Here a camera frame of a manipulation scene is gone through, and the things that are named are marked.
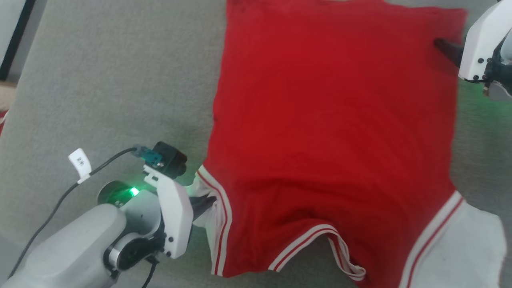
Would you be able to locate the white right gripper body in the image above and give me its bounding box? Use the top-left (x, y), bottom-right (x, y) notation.
top-left (458, 0), bottom-right (512, 83)

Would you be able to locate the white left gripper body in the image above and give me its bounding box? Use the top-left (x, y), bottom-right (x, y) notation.
top-left (143, 164), bottom-right (195, 259)

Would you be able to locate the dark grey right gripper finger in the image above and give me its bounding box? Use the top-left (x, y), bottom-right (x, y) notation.
top-left (434, 38), bottom-right (465, 68)

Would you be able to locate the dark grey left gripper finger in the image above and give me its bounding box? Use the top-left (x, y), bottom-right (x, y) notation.
top-left (189, 196), bottom-right (219, 225)

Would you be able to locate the red garment with white trim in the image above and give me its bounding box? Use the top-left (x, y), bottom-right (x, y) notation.
top-left (191, 0), bottom-right (508, 288)

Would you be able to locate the grey fabric sofa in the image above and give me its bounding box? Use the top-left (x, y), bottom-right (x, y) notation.
top-left (0, 0), bottom-right (512, 288)

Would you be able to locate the thin black looped cable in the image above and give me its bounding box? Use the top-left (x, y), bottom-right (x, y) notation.
top-left (141, 256), bottom-right (160, 288)

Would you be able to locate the white cable label tag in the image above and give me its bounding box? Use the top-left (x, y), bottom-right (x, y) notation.
top-left (68, 148), bottom-right (92, 184)

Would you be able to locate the black cable with teal connector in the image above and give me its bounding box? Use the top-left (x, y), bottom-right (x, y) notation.
top-left (7, 145), bottom-right (161, 280)

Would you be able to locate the black frame edge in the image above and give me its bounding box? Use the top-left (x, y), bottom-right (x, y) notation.
top-left (0, 0), bottom-right (37, 82)

